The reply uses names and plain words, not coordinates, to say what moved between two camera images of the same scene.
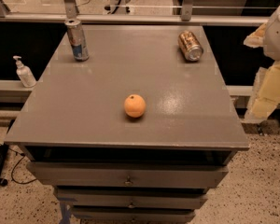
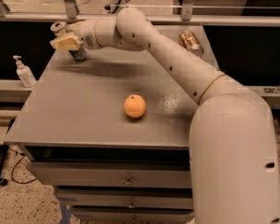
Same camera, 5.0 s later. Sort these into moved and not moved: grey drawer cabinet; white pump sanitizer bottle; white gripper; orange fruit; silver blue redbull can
Moved: silver blue redbull can; white gripper
Not moved: grey drawer cabinet; orange fruit; white pump sanitizer bottle
